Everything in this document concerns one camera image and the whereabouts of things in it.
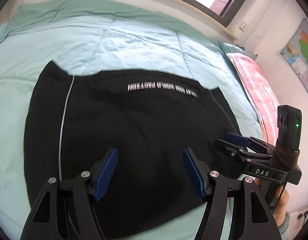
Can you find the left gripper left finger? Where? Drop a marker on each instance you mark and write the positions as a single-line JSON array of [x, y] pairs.
[[102, 172]]

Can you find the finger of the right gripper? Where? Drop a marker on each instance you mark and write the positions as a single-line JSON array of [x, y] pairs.
[[237, 139]]

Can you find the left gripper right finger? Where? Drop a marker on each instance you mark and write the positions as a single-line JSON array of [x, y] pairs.
[[198, 176]]

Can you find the black hooded jacket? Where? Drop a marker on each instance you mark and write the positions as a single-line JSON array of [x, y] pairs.
[[150, 117]]

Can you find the grey sleeve right forearm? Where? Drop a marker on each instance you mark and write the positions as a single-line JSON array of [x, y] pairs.
[[285, 223]]

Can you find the person's right hand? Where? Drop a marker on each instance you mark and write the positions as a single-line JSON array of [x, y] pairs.
[[283, 199]]

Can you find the black tracker with green light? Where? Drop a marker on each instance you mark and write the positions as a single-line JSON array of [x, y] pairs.
[[289, 123]]

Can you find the pink patterned pillow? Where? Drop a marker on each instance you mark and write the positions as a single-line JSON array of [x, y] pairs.
[[259, 93]]

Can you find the white floor power strip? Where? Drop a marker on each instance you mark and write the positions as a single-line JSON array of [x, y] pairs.
[[302, 216]]

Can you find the teal quilted bed cover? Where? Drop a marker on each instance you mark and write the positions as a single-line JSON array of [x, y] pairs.
[[85, 37]]

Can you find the colourful wall map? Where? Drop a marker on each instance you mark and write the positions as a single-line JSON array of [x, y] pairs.
[[295, 53]]

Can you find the white wall socket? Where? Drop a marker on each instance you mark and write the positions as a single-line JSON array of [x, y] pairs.
[[243, 26]]

